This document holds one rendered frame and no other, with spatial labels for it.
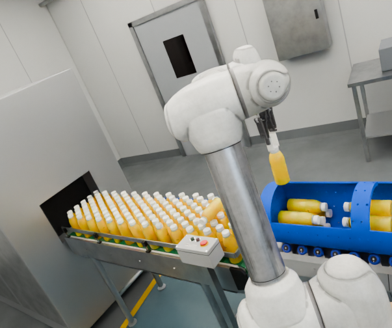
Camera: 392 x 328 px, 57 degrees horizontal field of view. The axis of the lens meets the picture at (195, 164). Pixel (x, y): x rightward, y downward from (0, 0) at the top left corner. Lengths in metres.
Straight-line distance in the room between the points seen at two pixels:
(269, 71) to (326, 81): 4.07
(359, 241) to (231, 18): 3.89
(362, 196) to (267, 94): 0.79
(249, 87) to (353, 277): 0.53
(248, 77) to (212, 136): 0.16
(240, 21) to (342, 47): 1.29
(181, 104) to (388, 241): 0.95
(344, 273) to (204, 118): 0.52
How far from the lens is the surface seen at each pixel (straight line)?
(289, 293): 1.01
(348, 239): 1.56
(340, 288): 1.01
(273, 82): 0.85
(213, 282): 1.89
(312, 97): 5.00
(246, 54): 1.44
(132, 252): 2.40
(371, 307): 1.05
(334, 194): 1.79
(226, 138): 0.88
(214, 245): 1.72
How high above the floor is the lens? 2.06
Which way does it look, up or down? 22 degrees down
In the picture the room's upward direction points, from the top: 22 degrees counter-clockwise
